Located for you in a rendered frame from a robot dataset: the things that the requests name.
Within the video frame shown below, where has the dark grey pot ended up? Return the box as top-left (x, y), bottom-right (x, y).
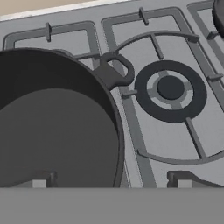
top-left (0, 48), bottom-right (136, 189)

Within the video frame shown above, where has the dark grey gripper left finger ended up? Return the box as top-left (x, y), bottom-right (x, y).
top-left (11, 170), bottom-right (59, 189)

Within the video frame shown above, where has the grey gas hob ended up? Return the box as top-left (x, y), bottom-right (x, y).
top-left (0, 0), bottom-right (224, 189)

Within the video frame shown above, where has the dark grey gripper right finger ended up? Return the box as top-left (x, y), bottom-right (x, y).
top-left (166, 170), bottom-right (224, 189)

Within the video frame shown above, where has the black pan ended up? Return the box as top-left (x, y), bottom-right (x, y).
top-left (212, 0), bottom-right (224, 39)

